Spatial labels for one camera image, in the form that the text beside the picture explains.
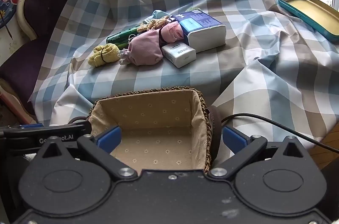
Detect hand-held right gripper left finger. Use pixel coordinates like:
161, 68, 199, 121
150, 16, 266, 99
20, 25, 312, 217
39, 125, 139, 182

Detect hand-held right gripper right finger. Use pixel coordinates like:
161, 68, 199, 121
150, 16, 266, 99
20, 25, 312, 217
208, 125, 306, 182

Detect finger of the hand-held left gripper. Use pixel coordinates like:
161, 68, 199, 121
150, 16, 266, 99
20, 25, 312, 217
75, 123, 92, 138

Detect woven basket with fabric liner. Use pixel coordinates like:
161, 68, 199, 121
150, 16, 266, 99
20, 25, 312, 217
70, 86, 223, 171

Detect yellow socks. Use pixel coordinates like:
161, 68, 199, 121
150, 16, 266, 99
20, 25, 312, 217
87, 44, 121, 68

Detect pink drawstring pouch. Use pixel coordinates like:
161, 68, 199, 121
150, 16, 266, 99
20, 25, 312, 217
118, 29, 163, 66

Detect small white tissue pack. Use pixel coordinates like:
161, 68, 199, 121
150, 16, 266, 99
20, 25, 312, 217
161, 41, 197, 68

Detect pink cloth black band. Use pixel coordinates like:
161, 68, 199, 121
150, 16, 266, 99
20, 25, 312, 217
158, 21, 184, 44

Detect checked blue beige cloth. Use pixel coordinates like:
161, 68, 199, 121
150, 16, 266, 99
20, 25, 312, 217
28, 0, 339, 156

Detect green drink can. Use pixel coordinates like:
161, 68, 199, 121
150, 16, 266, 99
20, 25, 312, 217
106, 24, 145, 50

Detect black dart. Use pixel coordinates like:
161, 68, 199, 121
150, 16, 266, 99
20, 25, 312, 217
0, 11, 13, 40

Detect large blue tissue pack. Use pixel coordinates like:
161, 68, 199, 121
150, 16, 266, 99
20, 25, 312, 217
173, 11, 227, 53

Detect brown knit cloth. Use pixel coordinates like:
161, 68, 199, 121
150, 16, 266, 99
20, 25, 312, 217
136, 15, 170, 33

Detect purple cream-framed armchair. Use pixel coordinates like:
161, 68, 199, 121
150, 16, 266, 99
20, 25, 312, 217
0, 0, 93, 118

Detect light blue cloth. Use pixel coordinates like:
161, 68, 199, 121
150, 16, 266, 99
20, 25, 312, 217
151, 9, 172, 20

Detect teal metal tin tray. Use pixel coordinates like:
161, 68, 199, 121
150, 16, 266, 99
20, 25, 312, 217
278, 0, 339, 42

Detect black cable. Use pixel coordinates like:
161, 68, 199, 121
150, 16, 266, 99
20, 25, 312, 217
221, 113, 339, 153

